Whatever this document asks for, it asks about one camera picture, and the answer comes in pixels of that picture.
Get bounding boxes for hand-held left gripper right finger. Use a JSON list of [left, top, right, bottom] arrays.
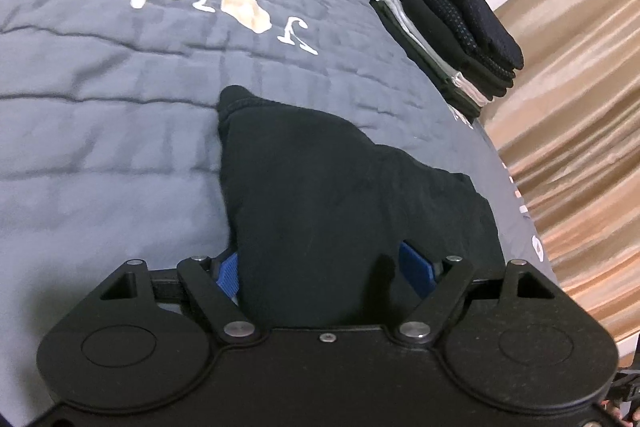
[[395, 241, 557, 346]]

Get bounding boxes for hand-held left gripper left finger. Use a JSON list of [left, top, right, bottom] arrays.
[[97, 251, 262, 346]]

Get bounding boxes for plain black garment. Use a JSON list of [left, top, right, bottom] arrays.
[[216, 85, 506, 328]]

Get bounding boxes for stack of folded dark clothes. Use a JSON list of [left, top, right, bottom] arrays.
[[370, 0, 516, 118]]

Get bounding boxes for grey printed quilt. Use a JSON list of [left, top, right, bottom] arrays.
[[0, 0, 561, 413]]

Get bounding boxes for beige curtain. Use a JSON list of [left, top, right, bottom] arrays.
[[480, 0, 640, 343]]

